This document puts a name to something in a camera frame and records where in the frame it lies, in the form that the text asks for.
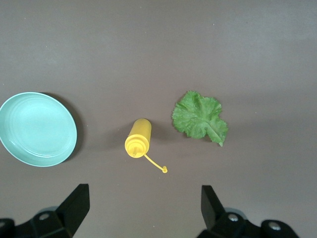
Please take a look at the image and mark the yellow squeeze bottle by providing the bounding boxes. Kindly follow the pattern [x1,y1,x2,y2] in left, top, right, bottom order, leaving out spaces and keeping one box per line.
[124,118,168,175]

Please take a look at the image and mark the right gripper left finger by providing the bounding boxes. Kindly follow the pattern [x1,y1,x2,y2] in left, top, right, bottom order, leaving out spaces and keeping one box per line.
[0,183,90,238]

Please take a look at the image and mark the mint green plate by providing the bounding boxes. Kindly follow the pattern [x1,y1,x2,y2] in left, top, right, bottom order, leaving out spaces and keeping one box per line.
[0,92,78,168]

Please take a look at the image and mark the green lettuce leaf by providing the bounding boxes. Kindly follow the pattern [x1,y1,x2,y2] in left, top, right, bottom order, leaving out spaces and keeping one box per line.
[172,90,229,147]

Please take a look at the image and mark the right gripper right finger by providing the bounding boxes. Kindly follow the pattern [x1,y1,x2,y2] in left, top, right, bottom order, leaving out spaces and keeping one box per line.
[197,185,298,238]

